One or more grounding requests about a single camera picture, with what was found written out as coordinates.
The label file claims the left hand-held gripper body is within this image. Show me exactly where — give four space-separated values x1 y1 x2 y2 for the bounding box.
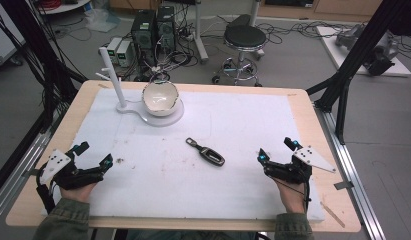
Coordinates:
35 148 106 192

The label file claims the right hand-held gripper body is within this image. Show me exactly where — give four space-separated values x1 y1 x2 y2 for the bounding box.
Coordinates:
263 145 338 185

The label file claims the person's left hand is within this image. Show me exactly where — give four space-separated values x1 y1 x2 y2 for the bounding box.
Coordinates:
58 180 98 205

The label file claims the person's right hand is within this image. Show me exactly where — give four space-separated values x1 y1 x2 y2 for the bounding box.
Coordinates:
272 177 310 215

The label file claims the grey tape piece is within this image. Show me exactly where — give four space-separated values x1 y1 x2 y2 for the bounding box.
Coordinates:
333 180 355 191

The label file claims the dark car key fob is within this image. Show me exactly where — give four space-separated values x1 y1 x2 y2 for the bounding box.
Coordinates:
185 137 226 168

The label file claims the thin wooden stick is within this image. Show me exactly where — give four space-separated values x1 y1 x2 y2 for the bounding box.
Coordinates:
319 200 347 229

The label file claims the white foam mat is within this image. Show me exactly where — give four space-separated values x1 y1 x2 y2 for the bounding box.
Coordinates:
42 87 326 223

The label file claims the white bowl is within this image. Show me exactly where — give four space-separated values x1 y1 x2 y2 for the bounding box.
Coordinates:
141 80 180 118

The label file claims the white floor board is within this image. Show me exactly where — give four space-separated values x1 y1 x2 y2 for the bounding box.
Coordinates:
315 25 411 78

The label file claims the white power supply unit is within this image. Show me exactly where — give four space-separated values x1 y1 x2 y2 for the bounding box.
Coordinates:
106 36 123 65
116 40 136 68

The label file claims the black round stool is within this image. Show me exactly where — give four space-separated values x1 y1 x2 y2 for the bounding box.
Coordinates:
211 13 268 88

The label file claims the grey and black machine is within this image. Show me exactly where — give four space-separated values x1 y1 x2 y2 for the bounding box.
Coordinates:
334 23 401 77

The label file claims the clear plastic bag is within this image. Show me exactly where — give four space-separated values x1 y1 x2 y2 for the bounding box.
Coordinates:
83 7 122 34

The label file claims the black computer tower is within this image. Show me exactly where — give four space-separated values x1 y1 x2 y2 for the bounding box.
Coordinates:
155 5 177 52
130 9 158 69

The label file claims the white cabinet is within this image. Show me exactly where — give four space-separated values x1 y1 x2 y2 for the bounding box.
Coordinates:
0 0 27 67

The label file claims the grey table leg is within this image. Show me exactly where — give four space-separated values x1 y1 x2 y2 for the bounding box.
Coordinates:
192 0 210 65

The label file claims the round white table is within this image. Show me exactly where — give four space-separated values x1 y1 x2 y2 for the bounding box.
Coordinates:
36 0 93 16

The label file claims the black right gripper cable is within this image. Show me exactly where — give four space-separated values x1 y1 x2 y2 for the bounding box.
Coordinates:
275 178 313 213

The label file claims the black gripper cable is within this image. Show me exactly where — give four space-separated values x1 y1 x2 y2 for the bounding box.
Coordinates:
34 166 57 215
275 178 313 213

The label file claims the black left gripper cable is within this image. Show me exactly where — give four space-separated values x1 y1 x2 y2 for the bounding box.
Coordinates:
34 166 57 215

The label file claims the aluminium rail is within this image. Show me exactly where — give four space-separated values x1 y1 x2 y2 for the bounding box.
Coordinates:
0 111 62 223
313 101 388 240

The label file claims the white stand with post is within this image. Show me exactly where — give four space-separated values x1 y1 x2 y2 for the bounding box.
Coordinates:
95 46 186 128

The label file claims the tangle of floor cables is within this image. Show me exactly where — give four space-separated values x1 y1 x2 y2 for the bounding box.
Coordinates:
257 19 349 46

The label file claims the bundle of cables by computers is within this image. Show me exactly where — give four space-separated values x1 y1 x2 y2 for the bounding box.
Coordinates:
136 13 202 84

